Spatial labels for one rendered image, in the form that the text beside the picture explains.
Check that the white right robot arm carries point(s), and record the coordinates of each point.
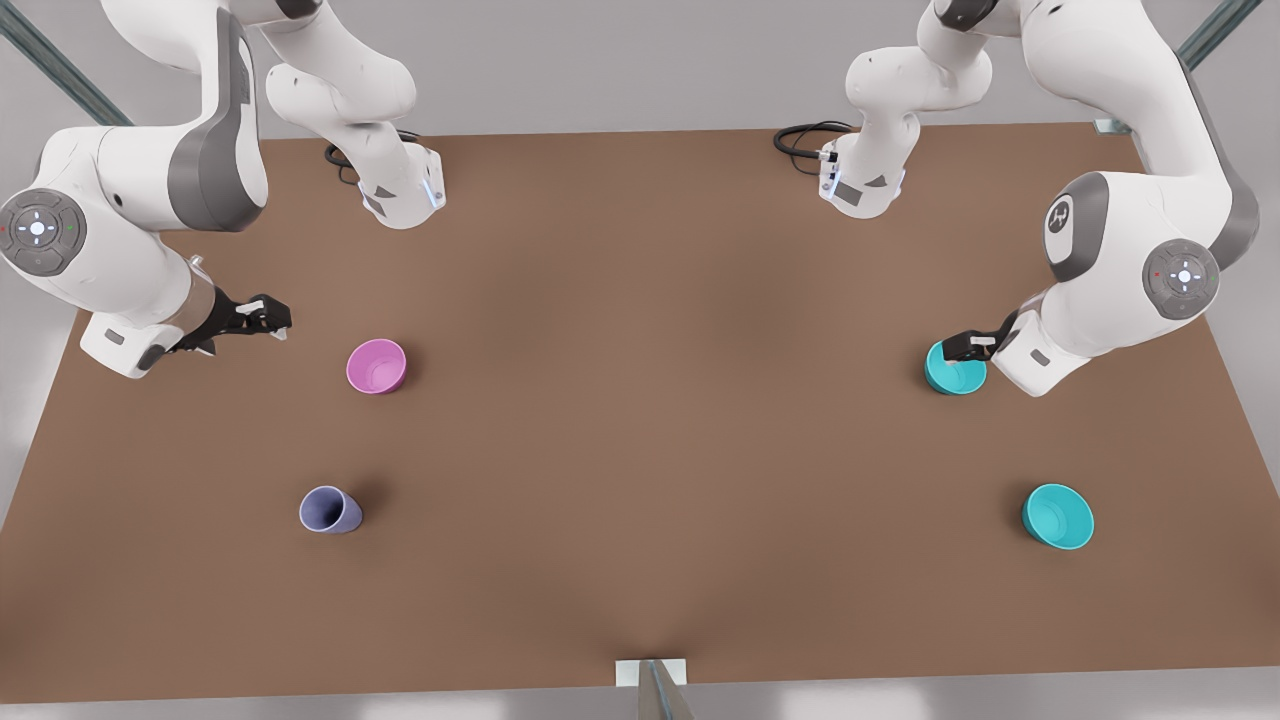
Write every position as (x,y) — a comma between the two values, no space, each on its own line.
(120,170)

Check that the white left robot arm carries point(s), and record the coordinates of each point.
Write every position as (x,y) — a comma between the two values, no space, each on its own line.
(1120,250)

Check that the teal bowl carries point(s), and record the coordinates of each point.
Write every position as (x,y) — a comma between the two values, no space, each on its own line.
(955,378)
(1058,517)

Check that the pink bowl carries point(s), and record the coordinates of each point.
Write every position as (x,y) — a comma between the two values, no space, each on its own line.
(375,368)

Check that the blue-purple bowl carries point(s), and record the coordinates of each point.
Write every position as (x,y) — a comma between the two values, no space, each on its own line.
(328,511)

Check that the silver frame post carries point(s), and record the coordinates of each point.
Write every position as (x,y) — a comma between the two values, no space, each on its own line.
(60,70)
(1215,28)
(655,690)

